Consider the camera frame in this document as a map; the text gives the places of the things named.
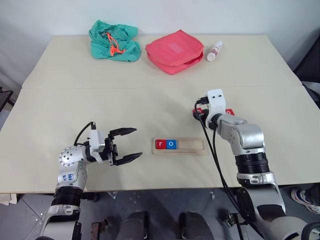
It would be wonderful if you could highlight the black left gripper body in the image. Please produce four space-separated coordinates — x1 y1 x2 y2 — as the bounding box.
104 133 119 167

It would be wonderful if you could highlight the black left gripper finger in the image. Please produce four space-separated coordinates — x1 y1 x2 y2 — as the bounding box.
115 152 144 166
108 127 138 140

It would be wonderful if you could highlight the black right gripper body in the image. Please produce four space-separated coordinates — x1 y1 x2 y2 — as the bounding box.
192 94 212 121

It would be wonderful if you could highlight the wooden letter tray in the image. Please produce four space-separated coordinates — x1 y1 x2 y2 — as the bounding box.
151 137 210 157

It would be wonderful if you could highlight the black table caster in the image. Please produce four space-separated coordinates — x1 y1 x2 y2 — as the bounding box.
81 191 100 203

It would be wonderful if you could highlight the white and pink bottle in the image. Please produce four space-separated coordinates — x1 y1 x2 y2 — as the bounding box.
206 40 224 63

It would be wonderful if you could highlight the red fabric zip pouch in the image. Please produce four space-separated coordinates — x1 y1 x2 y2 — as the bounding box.
145 29 205 76

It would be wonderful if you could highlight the rusty brown metal piece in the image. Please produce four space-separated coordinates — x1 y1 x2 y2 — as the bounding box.
90 216 113 240

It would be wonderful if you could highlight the black chair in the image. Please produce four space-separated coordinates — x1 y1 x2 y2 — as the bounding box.
292 29 320 110

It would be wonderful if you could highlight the black framed stand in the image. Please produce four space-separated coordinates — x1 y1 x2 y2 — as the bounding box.
0 85 14 113

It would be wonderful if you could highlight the white sneaker with blue trim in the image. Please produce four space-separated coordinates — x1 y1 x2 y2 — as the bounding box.
290 188 320 214

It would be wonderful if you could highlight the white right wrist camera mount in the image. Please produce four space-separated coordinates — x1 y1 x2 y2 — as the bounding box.
206 88 227 119

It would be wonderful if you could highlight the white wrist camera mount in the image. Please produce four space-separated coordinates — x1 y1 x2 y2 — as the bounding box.
206 88 227 119
88 129 107 164

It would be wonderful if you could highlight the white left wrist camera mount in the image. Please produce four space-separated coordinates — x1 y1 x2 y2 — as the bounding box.
88 129 107 164

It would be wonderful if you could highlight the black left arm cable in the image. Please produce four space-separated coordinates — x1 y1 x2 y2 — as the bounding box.
73 121 97 147

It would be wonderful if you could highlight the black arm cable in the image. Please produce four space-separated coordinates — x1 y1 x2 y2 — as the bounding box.
195 99 266 240
212 121 241 209
73 121 97 147

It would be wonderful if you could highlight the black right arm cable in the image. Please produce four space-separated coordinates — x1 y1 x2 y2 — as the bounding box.
195 99 266 240
212 121 241 209

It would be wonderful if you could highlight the orange drawstring cord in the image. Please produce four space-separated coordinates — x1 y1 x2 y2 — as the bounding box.
106 32 126 57

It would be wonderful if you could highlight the green drawstring cloth bag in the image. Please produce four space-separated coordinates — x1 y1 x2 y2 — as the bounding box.
88 19 142 63

